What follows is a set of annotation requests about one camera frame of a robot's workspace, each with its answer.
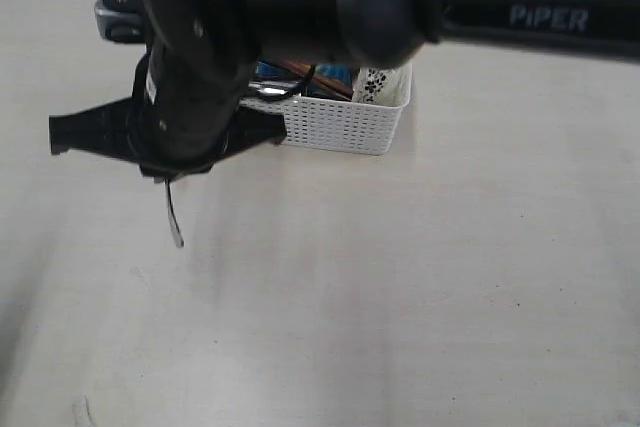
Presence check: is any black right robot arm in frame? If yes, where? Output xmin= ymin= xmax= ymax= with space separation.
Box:
xmin=49 ymin=0 xmax=639 ymax=181

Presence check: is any dark wooden chopstick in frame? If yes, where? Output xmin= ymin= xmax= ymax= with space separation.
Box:
xmin=275 ymin=61 xmax=353 ymax=101

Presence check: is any blue chips bag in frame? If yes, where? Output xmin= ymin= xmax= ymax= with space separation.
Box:
xmin=254 ymin=61 xmax=358 ymax=99

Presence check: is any shiny steel cup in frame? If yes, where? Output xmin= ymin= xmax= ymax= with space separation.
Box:
xmin=246 ymin=80 xmax=301 ymax=102

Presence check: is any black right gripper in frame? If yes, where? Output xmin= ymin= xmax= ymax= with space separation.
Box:
xmin=49 ymin=0 xmax=287 ymax=180

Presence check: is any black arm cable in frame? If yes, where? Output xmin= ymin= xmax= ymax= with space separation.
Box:
xmin=247 ymin=62 xmax=317 ymax=100

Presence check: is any silver metal fork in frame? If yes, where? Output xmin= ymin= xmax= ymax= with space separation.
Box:
xmin=163 ymin=179 xmax=184 ymax=249

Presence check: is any white floral ceramic bowl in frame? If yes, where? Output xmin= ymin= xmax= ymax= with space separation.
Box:
xmin=351 ymin=68 xmax=402 ymax=106

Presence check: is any white perforated plastic basket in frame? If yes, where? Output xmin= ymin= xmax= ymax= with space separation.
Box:
xmin=243 ymin=62 xmax=412 ymax=155

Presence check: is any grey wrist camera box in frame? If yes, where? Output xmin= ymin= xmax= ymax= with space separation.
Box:
xmin=94 ymin=0 xmax=146 ymax=44

